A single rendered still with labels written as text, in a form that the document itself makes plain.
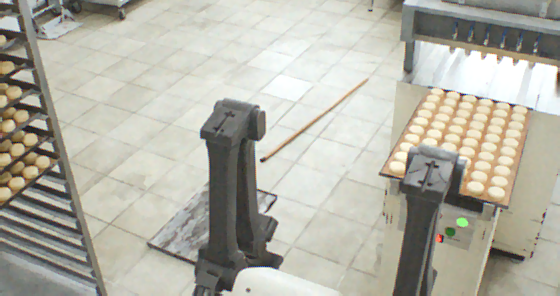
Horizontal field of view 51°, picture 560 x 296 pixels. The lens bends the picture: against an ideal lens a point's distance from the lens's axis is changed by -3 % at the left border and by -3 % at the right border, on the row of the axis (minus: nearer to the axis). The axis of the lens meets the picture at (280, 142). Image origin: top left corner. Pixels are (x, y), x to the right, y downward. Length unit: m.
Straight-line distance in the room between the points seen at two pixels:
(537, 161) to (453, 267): 0.72
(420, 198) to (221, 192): 0.43
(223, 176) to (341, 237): 1.76
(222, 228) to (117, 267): 1.65
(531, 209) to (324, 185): 1.12
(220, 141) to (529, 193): 1.74
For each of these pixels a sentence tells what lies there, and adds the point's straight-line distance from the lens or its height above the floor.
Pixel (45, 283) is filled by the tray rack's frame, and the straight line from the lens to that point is 2.76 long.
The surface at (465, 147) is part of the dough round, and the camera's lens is 2.03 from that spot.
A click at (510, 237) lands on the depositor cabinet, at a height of 0.18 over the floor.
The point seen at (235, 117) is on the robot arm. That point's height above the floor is 1.39.
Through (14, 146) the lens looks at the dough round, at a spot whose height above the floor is 0.97.
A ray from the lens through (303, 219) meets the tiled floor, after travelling 3.06.
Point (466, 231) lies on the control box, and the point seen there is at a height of 0.78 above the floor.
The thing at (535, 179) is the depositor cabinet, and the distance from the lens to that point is 2.65.
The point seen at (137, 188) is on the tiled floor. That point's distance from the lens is 3.36.
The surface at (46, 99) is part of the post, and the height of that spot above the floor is 1.10.
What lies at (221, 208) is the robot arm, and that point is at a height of 1.21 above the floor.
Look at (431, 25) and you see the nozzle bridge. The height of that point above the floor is 1.07.
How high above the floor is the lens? 2.05
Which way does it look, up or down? 35 degrees down
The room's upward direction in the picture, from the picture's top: 1 degrees counter-clockwise
